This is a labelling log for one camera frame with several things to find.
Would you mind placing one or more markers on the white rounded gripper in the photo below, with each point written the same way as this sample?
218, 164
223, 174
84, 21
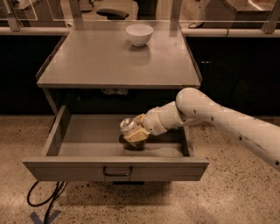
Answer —
152, 122

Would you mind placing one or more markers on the silver green 7up can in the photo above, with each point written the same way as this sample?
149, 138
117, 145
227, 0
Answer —
133, 133

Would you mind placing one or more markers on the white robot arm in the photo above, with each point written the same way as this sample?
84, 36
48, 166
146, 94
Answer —
191, 105

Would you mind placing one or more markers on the open grey top drawer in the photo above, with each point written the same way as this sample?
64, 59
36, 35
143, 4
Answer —
79, 146

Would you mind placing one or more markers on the grey cabinet table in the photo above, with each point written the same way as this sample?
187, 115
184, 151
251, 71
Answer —
97, 54

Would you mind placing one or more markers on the white ceramic bowl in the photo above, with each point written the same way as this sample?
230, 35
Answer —
139, 34

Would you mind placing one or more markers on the black office chair seat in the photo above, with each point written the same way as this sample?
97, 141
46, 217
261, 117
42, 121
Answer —
112, 14

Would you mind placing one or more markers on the black metal drawer handle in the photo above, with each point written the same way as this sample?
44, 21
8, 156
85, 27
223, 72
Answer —
116, 172

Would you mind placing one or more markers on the glass partition with frame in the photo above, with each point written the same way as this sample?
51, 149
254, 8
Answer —
256, 18

